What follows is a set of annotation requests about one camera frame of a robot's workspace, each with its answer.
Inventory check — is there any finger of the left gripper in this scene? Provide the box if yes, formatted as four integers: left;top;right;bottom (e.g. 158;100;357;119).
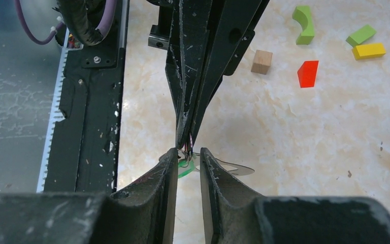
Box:
165;1;213;148
189;1;268;143

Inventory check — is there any natural wooden cube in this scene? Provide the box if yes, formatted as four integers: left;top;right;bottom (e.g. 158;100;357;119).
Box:
251;50;273;75

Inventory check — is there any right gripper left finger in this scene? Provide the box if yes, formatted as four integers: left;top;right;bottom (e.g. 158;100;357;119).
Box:
0;148;178;243

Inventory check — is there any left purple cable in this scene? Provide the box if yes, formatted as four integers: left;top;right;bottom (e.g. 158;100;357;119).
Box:
15;0;118;46

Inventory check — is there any grey slotted cable duct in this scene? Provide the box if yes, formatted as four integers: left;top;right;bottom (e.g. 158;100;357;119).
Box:
36;29;70;193

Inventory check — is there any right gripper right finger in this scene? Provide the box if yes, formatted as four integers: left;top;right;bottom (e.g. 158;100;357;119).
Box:
200;148;390;243

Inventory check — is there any green arch block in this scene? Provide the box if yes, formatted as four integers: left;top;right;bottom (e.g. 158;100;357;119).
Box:
292;5;315;45

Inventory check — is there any yellow block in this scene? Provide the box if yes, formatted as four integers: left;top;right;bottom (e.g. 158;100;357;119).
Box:
352;43;386;60

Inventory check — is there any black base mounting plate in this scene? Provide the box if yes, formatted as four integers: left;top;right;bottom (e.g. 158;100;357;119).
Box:
43;1;129;193

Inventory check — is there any red block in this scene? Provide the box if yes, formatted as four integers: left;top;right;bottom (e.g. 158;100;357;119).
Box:
297;60;319;88

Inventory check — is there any green key tag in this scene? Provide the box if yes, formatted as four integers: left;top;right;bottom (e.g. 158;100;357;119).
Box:
178;159;196;178

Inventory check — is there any light green flat block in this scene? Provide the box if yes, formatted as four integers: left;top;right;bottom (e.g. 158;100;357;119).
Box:
346;24;377;47

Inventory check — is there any silver split keyring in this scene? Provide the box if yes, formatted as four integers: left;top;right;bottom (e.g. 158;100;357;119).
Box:
181;133;193;162

